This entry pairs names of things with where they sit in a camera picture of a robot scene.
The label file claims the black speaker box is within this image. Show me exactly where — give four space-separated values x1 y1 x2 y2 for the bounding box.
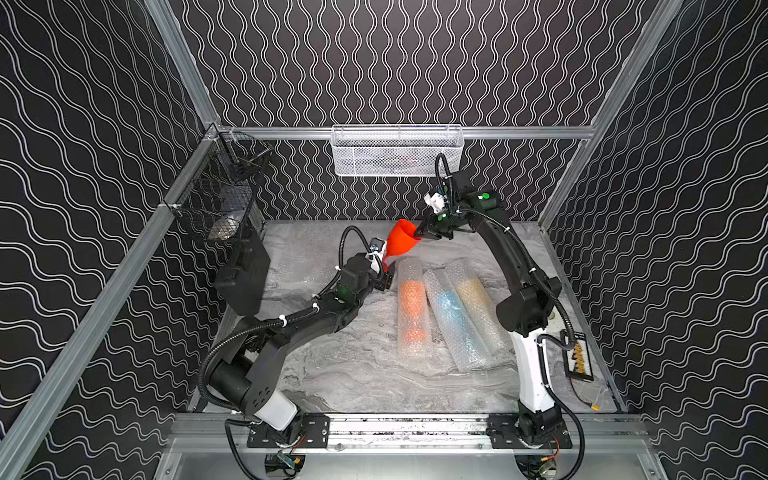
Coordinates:
214 232 271 316

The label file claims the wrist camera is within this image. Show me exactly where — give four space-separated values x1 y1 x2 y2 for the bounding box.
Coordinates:
366 237 387 262
423 171 501 214

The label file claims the charger cable with yellow plug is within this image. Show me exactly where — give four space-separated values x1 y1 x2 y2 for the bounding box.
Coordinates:
568 377 604 412

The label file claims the black wire mesh basket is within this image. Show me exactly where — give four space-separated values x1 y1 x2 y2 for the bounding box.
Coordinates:
170 126 275 244

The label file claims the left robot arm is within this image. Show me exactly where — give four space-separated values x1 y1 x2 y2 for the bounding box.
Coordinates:
197 253 392 432

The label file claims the white wire mesh basket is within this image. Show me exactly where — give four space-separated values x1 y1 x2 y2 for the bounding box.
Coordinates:
330 124 465 177

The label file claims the aluminium frame corner post left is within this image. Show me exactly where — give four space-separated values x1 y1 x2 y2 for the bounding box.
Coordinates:
145 0 221 125

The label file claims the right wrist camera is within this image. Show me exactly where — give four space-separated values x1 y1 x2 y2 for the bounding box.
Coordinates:
423 171 501 214

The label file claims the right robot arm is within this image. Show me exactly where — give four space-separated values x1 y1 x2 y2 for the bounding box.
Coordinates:
415 192 575 446

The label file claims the bubble wrapped blue glass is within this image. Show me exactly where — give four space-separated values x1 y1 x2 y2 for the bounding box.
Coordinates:
423 269 491 372

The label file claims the black battery charger box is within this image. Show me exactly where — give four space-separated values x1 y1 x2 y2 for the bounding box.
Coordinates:
562 331 594 382

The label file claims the red plastic wine glass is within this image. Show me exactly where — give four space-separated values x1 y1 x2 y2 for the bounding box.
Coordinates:
382 219 421 271

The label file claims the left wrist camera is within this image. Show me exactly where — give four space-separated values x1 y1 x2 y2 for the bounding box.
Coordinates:
366 237 387 262

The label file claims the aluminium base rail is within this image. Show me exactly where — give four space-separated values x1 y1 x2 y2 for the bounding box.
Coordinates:
166 413 650 454

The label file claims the bubble wrapped orange glass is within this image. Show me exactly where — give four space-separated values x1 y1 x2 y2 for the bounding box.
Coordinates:
397 257 432 360

